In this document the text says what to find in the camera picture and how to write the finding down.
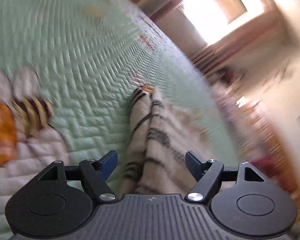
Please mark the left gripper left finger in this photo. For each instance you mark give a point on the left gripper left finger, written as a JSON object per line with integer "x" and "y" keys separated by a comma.
{"x": 94, "y": 177}

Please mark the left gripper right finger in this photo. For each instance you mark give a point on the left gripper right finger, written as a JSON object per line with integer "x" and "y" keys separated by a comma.
{"x": 207, "y": 175}

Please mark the white striped knit sweater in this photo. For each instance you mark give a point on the white striped knit sweater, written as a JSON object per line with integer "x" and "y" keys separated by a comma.
{"x": 161, "y": 134}

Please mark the wooden bed headboard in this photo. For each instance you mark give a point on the wooden bed headboard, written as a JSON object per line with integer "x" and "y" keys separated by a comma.
{"x": 286, "y": 174}

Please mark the floral pink pillow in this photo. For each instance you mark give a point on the floral pink pillow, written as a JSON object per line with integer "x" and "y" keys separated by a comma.
{"x": 251, "y": 147}

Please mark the green quilted bee bedspread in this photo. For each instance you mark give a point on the green quilted bee bedspread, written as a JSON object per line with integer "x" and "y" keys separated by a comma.
{"x": 89, "y": 56}

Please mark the pink striped curtain right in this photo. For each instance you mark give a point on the pink striped curtain right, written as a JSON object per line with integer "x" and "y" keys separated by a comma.
{"x": 268, "y": 26}

